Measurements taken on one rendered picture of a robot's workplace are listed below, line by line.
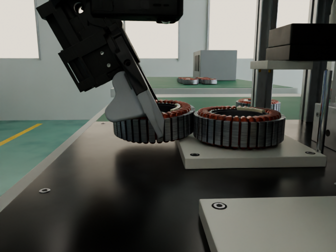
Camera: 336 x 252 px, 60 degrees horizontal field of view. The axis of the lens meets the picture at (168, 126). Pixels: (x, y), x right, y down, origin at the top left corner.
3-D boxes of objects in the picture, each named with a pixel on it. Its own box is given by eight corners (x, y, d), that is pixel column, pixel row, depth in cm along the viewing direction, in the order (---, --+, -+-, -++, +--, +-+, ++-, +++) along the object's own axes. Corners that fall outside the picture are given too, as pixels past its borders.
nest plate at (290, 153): (184, 169, 30) (184, 158, 30) (174, 135, 45) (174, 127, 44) (326, 167, 31) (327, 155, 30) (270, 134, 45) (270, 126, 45)
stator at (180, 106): (100, 144, 36) (97, 115, 35) (128, 121, 47) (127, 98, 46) (190, 147, 34) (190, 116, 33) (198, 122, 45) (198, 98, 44)
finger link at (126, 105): (125, 156, 34) (99, 92, 37) (171, 133, 34) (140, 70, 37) (116, 150, 31) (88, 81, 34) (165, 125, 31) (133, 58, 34)
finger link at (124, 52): (142, 106, 36) (117, 52, 38) (155, 99, 35) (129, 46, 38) (130, 91, 31) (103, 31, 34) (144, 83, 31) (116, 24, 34)
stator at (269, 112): (253, 158, 30) (255, 122, 29) (175, 138, 38) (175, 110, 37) (298, 139, 37) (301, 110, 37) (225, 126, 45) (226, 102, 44)
